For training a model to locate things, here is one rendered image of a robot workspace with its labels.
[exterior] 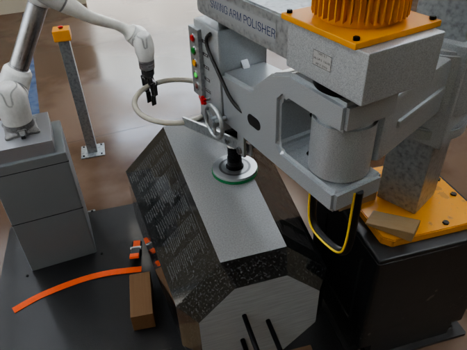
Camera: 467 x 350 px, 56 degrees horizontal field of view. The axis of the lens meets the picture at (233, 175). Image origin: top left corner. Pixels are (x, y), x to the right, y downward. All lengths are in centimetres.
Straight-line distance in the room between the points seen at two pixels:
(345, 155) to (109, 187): 256
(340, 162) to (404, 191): 81
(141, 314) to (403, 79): 184
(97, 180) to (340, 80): 282
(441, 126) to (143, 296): 172
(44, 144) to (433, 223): 197
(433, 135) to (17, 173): 205
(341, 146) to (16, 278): 233
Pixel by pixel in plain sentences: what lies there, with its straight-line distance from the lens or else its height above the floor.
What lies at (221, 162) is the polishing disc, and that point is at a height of 90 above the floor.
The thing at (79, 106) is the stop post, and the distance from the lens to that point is 382.
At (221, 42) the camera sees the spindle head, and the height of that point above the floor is 155.
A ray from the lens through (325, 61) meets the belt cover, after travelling 115.
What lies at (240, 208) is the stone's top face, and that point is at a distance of 190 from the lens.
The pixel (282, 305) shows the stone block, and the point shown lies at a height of 63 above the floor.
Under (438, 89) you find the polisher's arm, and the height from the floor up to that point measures 143.
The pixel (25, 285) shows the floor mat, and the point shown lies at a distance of 304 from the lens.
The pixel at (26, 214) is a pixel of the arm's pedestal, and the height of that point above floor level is 45.
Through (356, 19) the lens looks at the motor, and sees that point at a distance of 113.
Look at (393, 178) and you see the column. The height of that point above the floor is 92.
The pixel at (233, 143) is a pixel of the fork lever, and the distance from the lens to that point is 188.
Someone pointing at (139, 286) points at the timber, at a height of 13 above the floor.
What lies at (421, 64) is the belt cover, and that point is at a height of 168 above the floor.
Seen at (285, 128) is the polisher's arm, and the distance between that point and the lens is 148.
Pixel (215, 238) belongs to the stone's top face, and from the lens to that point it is 177.
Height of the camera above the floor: 212
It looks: 37 degrees down
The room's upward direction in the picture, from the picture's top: 2 degrees counter-clockwise
